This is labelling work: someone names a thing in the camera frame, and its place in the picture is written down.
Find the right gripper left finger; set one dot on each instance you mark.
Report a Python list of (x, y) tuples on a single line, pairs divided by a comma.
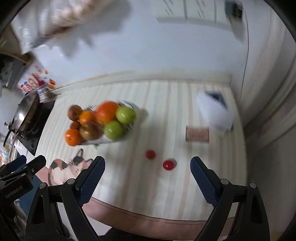
[(44, 221)]

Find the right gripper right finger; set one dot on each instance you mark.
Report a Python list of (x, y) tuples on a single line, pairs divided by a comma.
[(250, 221)]

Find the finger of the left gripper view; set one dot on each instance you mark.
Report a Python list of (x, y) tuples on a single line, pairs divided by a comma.
[(19, 166)]

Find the dark brownish orange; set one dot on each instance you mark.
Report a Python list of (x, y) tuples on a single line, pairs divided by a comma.
[(75, 125)]

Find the red yellow apple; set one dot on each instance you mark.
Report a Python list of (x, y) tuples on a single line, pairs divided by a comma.
[(73, 112)]

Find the black induction stove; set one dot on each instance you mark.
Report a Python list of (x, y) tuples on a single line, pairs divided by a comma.
[(30, 137)]

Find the steel wok with lid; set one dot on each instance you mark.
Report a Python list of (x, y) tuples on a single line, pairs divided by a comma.
[(23, 115)]

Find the orange on cat mat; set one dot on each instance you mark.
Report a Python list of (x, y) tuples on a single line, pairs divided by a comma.
[(72, 137)]

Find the small orange on plate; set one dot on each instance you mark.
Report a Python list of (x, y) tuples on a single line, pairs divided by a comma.
[(86, 116)]

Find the red cherry tomato right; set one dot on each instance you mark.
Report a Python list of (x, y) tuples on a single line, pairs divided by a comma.
[(169, 164)]

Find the red cherry tomato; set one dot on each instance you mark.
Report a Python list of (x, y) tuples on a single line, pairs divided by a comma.
[(169, 164), (150, 154)]

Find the large red-orange orange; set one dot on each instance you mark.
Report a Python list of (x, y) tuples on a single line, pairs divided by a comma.
[(106, 112)]

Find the green apple near plate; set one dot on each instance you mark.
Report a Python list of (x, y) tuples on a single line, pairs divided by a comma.
[(114, 130)]

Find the brown label patch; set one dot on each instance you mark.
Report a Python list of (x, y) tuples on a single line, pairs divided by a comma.
[(197, 134)]

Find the floral oval plate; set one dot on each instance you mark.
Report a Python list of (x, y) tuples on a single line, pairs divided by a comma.
[(128, 128)]

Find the green apple far right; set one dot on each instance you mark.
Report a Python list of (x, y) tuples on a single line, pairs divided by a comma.
[(125, 115)]

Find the red cherry tomato left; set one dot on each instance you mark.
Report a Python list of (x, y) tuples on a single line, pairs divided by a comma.
[(150, 154)]

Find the striped cat table mat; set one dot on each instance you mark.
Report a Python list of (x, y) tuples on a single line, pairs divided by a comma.
[(136, 194)]

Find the plastic bag of eggs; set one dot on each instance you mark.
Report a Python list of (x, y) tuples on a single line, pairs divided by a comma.
[(40, 21)]

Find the grey plug adapter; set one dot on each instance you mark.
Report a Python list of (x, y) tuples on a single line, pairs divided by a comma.
[(233, 11)]

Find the colourful wall sticker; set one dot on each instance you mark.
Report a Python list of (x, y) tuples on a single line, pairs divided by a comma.
[(36, 79)]

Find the white wall socket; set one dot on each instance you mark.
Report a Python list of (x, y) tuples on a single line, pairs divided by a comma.
[(194, 11)]

